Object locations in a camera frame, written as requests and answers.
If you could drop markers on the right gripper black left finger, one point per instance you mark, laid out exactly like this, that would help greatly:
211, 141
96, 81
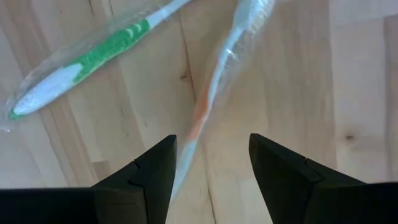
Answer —
124, 202

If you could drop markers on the green toothbrush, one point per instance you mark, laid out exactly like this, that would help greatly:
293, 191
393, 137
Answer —
102, 53

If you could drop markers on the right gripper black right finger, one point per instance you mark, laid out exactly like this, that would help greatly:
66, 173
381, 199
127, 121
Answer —
311, 202

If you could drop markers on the orange toothbrush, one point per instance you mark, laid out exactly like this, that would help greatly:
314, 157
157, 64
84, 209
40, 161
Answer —
202, 109

